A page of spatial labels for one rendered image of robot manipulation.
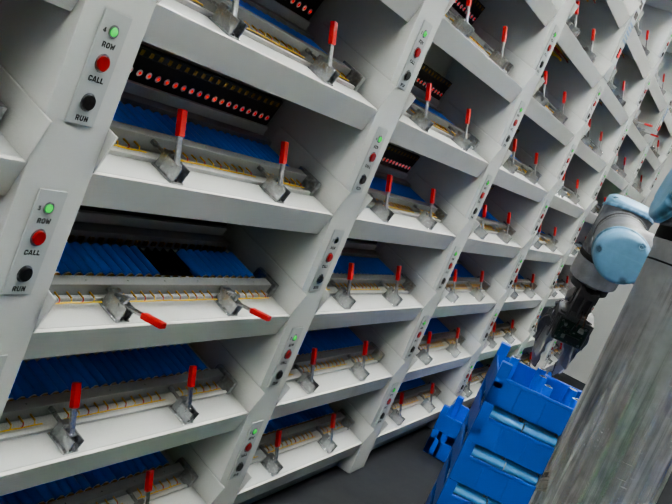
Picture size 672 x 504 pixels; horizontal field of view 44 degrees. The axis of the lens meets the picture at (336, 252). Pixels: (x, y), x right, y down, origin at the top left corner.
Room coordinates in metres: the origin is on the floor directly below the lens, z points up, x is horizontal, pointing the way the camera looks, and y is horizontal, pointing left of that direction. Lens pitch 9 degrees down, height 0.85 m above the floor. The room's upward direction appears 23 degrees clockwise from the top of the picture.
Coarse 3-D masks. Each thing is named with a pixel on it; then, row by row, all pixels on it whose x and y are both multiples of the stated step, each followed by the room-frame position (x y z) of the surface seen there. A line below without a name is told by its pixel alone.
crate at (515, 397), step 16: (496, 352) 1.68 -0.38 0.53; (496, 368) 1.54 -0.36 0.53; (528, 368) 1.67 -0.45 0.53; (496, 384) 1.48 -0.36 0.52; (512, 384) 1.48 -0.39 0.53; (528, 384) 1.67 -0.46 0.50; (560, 384) 1.66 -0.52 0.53; (496, 400) 1.48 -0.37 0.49; (512, 400) 1.48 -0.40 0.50; (528, 400) 1.47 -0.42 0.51; (544, 400) 1.47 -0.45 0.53; (560, 400) 1.66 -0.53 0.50; (528, 416) 1.47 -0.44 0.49; (544, 416) 1.47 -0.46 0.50; (560, 416) 1.47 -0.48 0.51; (560, 432) 1.46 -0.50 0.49
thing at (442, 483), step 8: (448, 456) 1.66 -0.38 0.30; (448, 464) 1.63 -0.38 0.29; (440, 472) 1.67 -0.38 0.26; (440, 480) 1.59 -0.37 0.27; (448, 480) 1.48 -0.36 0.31; (440, 488) 1.52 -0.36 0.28; (448, 488) 1.48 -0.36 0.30; (440, 496) 1.48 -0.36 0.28; (448, 496) 1.48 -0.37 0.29; (456, 496) 1.48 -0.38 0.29
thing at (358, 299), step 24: (360, 240) 2.05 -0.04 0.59; (336, 264) 1.84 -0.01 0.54; (360, 264) 1.97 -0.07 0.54; (384, 264) 2.11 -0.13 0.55; (336, 288) 1.76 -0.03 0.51; (360, 288) 1.88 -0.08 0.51; (384, 288) 2.00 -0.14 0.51; (408, 288) 2.10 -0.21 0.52; (336, 312) 1.64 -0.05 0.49; (360, 312) 1.75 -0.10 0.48; (384, 312) 1.88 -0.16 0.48; (408, 312) 2.02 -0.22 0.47
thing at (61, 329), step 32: (128, 224) 1.27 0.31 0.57; (160, 224) 1.33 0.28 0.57; (192, 224) 1.41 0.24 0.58; (256, 256) 1.51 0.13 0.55; (288, 288) 1.47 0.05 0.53; (64, 320) 0.98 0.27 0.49; (96, 320) 1.02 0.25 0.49; (192, 320) 1.20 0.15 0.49; (224, 320) 1.27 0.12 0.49; (256, 320) 1.36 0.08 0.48; (32, 352) 0.94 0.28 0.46; (64, 352) 0.99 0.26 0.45
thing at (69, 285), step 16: (64, 288) 1.01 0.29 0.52; (80, 288) 1.03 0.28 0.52; (96, 288) 1.06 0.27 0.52; (128, 288) 1.12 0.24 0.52; (144, 288) 1.15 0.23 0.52; (160, 288) 1.18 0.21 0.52; (176, 288) 1.22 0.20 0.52; (192, 288) 1.25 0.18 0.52; (208, 288) 1.29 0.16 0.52; (240, 288) 1.38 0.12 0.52; (256, 288) 1.42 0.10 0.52
